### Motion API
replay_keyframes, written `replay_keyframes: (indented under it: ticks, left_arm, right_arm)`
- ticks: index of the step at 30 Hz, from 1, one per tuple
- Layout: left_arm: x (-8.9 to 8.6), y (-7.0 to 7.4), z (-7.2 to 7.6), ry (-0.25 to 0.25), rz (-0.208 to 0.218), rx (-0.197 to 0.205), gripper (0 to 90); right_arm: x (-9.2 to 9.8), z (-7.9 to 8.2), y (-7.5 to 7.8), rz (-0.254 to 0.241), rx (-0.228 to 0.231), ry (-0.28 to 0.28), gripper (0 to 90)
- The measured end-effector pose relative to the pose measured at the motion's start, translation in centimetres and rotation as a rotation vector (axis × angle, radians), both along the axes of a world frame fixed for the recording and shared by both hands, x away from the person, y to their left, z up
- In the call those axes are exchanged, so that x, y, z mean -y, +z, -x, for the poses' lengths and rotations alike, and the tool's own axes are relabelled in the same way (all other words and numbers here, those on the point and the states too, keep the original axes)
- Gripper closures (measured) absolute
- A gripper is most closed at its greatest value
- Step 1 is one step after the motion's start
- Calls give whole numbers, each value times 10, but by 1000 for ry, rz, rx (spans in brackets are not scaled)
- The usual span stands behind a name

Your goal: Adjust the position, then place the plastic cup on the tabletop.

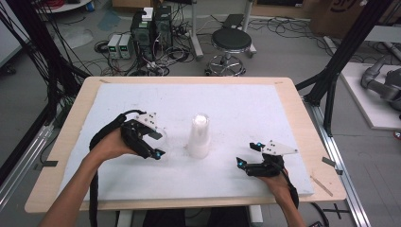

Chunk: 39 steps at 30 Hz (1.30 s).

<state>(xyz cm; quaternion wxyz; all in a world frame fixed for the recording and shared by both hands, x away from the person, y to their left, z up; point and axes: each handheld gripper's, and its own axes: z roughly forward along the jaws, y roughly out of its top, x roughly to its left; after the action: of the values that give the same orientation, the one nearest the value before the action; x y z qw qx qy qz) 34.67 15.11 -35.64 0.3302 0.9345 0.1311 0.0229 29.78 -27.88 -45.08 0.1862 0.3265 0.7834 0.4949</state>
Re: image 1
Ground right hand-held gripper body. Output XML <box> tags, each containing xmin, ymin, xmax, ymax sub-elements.
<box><xmin>246</xmin><ymin>139</ymin><xmax>299</xmax><ymax>178</ymax></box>

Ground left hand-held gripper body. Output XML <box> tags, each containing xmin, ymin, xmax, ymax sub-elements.
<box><xmin>120</xmin><ymin>112</ymin><xmax>159</xmax><ymax>160</ymax></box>

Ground person's right hand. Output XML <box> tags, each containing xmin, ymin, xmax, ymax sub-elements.
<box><xmin>257</xmin><ymin>167</ymin><xmax>293</xmax><ymax>199</ymax></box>

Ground person's left hand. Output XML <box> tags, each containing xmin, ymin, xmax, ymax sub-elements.
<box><xmin>89</xmin><ymin>127</ymin><xmax>140</xmax><ymax>166</ymax></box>

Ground white table leg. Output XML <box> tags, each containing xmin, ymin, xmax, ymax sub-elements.
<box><xmin>249</xmin><ymin>204</ymin><xmax>265</xmax><ymax>227</ymax></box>
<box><xmin>116</xmin><ymin>210</ymin><xmax>134</xmax><ymax>227</ymax></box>

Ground thin wooden stick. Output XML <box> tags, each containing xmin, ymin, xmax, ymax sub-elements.
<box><xmin>310</xmin><ymin>175</ymin><xmax>334</xmax><ymax>198</ymax></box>

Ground white foam mat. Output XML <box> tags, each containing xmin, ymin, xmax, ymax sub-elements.
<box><xmin>58</xmin><ymin>82</ymin><xmax>315</xmax><ymax>202</ymax></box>

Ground grey tape strip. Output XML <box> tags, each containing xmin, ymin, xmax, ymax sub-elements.
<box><xmin>322</xmin><ymin>156</ymin><xmax>344</xmax><ymax>176</ymax></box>

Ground person's dark clothing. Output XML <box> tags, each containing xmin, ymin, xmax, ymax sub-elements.
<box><xmin>143</xmin><ymin>206</ymin><xmax>242</xmax><ymax>227</ymax></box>

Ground grey power supply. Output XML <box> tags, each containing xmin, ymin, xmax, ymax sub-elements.
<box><xmin>118</xmin><ymin>33</ymin><xmax>134</xmax><ymax>60</ymax></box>
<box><xmin>107</xmin><ymin>33</ymin><xmax>122</xmax><ymax>60</ymax></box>

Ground black computer tower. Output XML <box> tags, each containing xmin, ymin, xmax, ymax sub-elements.
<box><xmin>131</xmin><ymin>10</ymin><xmax>155</xmax><ymax>61</ymax></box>
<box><xmin>153</xmin><ymin>5</ymin><xmax>174</xmax><ymax>49</ymax></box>

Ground white stand leg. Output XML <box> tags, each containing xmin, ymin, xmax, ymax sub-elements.
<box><xmin>242</xmin><ymin>0</ymin><xmax>257</xmax><ymax>59</ymax></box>
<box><xmin>188</xmin><ymin>0</ymin><xmax>205</xmax><ymax>61</ymax></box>

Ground black round stool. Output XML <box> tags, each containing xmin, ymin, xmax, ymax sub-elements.
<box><xmin>204</xmin><ymin>27</ymin><xmax>253</xmax><ymax>78</ymax></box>

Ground white platform board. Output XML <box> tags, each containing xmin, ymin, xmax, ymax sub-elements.
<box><xmin>340</xmin><ymin>61</ymin><xmax>401</xmax><ymax>131</ymax></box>

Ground white box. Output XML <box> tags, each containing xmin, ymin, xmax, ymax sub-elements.
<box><xmin>141</xmin><ymin>7</ymin><xmax>154</xmax><ymax>23</ymax></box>

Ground black flat device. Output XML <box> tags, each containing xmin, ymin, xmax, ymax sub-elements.
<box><xmin>221</xmin><ymin>13</ymin><xmax>246</xmax><ymax>30</ymax></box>

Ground white round table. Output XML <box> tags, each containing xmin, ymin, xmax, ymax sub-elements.
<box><xmin>36</xmin><ymin>0</ymin><xmax>93</xmax><ymax>14</ymax></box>

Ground cardboard box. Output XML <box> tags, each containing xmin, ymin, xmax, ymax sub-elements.
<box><xmin>310</xmin><ymin>0</ymin><xmax>401</xmax><ymax>40</ymax></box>

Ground white cabinet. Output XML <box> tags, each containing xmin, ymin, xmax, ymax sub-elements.
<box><xmin>0</xmin><ymin>0</ymin><xmax>24</xmax><ymax>76</ymax></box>

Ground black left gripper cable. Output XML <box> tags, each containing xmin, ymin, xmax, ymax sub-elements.
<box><xmin>88</xmin><ymin>109</ymin><xmax>148</xmax><ymax>227</ymax></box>

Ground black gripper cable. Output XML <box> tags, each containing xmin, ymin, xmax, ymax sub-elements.
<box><xmin>88</xmin><ymin>109</ymin><xmax>148</xmax><ymax>227</ymax></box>
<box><xmin>282</xmin><ymin>166</ymin><xmax>300</xmax><ymax>210</ymax></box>

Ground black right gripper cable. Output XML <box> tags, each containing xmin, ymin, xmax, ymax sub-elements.
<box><xmin>282</xmin><ymin>166</ymin><xmax>300</xmax><ymax>210</ymax></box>

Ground black cable under table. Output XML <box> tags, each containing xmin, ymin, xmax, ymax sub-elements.
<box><xmin>310</xmin><ymin>201</ymin><xmax>331</xmax><ymax>227</ymax></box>

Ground tangle of floor cables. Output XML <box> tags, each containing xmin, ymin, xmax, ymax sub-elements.
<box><xmin>94</xmin><ymin>27</ymin><xmax>194</xmax><ymax>78</ymax></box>

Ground aluminium rail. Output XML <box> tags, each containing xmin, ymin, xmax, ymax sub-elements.
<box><xmin>304</xmin><ymin>97</ymin><xmax>372</xmax><ymax>227</ymax></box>
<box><xmin>0</xmin><ymin>124</ymin><xmax>55</xmax><ymax>210</ymax></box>

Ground loose black floor cables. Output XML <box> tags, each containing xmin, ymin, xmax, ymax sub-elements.
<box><xmin>249</xmin><ymin>16</ymin><xmax>332</xmax><ymax>59</ymax></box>

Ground black frame post with cables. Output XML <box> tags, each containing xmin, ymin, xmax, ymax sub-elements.
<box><xmin>0</xmin><ymin>0</ymin><xmax>93</xmax><ymax>187</ymax></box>

